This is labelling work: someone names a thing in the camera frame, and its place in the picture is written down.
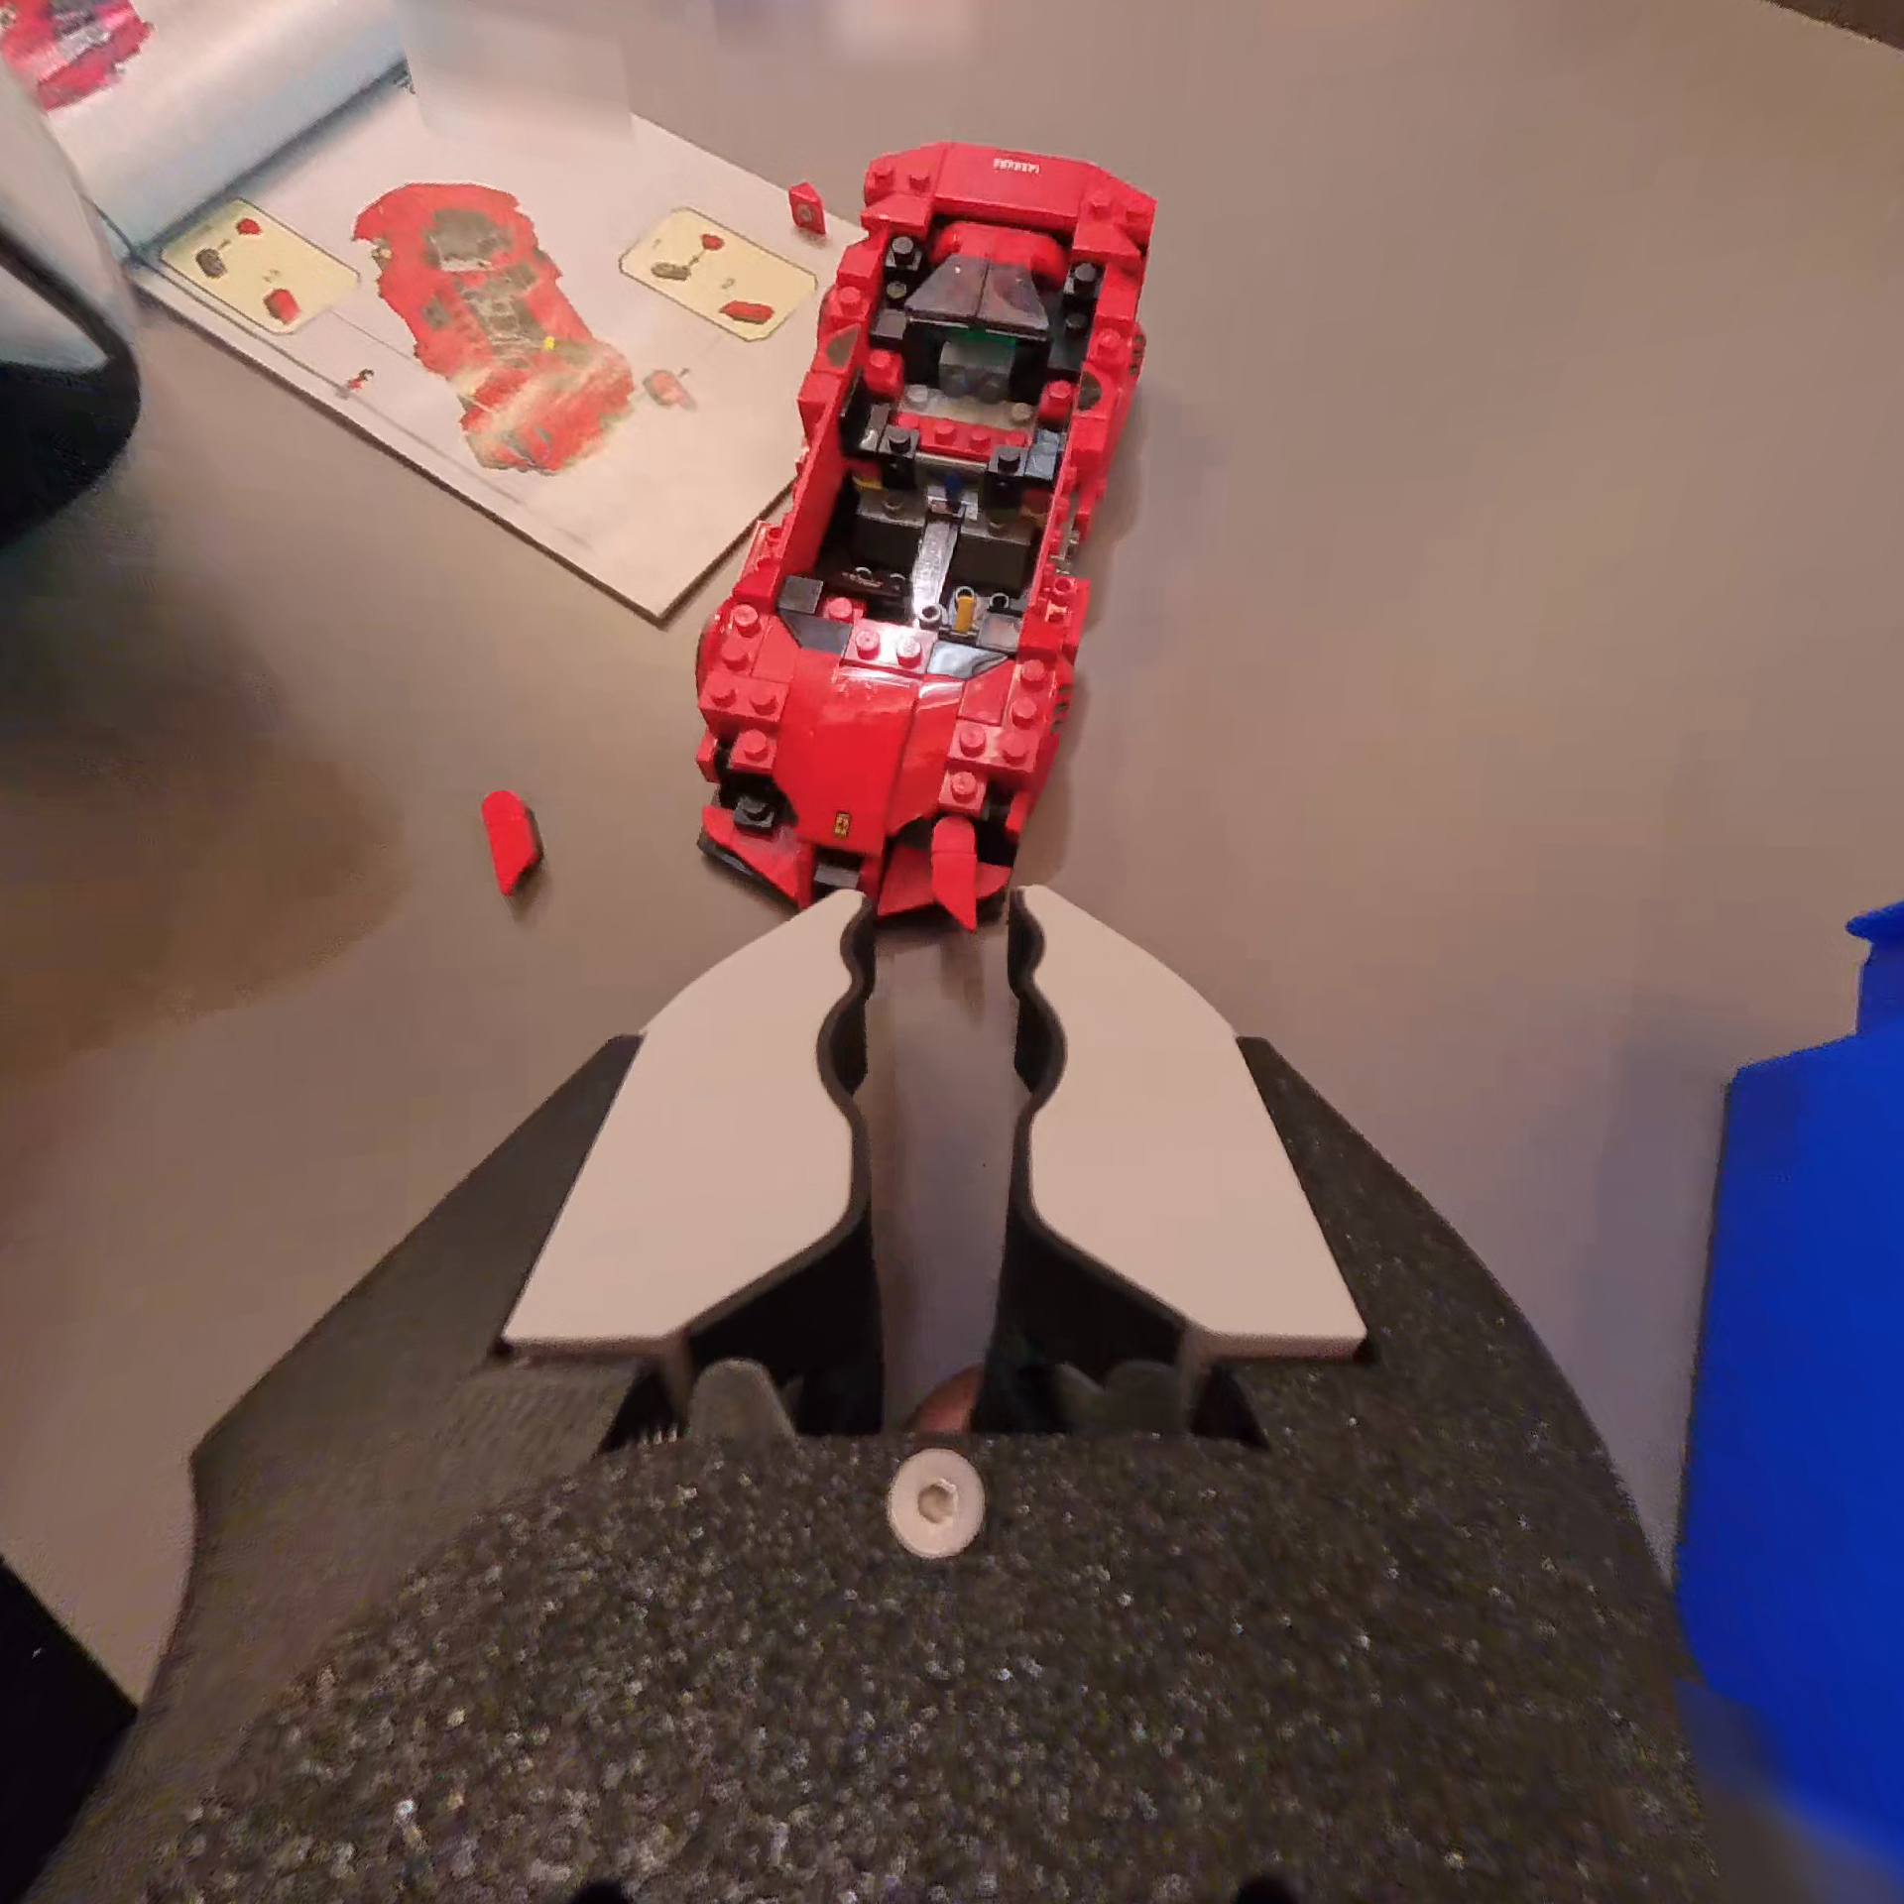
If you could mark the red curved lego piece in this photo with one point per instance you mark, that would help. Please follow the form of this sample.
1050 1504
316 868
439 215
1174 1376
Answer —
509 844

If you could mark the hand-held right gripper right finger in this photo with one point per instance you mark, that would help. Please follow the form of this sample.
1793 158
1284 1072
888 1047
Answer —
1174 1193

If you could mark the lego instruction booklet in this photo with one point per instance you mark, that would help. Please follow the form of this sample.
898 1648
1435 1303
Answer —
665 446

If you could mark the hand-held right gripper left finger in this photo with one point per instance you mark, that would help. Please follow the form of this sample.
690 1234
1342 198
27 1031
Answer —
719 1174

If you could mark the blue plastic bin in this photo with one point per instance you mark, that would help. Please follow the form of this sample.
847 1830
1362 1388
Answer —
1803 1340

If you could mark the small red lego piece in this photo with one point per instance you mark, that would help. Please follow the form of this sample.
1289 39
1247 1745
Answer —
806 211

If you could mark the red lego car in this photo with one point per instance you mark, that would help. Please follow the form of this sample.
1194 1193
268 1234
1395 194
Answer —
866 729

